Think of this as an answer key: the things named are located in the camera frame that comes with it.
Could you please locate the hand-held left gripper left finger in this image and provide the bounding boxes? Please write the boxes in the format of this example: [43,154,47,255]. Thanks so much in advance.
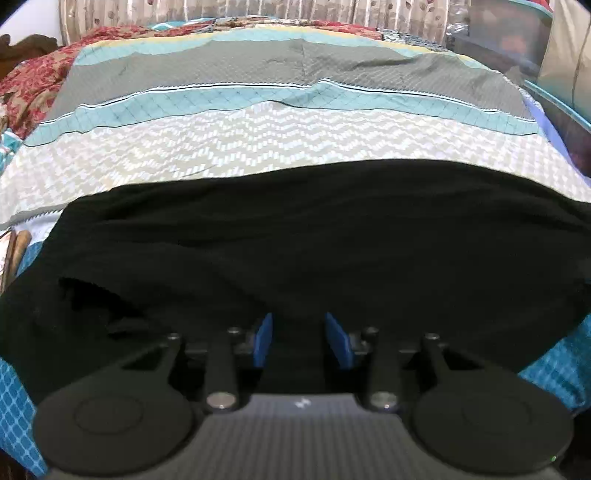
[121,312,274,412]

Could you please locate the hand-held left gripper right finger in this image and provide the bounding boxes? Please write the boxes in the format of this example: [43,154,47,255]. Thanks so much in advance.
[323,312,468,412]

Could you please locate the black pants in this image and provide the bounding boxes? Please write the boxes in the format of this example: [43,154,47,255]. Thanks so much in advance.
[0,158,591,407]

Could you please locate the striped patterned bedsheet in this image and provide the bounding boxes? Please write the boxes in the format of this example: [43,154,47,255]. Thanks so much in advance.
[0,21,591,478]

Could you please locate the wooden board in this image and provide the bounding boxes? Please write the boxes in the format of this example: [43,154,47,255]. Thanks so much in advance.
[0,228,33,296]

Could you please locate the teal white patterned quilt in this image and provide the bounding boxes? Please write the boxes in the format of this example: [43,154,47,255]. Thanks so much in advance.
[0,129,24,178]

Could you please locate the leaf print curtain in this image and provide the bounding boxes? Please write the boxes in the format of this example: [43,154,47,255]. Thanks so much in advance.
[60,0,472,49]

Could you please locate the clear plastic storage box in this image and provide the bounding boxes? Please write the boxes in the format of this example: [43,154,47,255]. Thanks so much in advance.
[445,0,591,178]

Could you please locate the red floral blanket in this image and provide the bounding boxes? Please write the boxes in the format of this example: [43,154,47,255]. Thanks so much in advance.
[0,16,384,139]

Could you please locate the dark wooden headboard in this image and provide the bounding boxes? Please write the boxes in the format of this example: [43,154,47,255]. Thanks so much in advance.
[0,34,59,84]

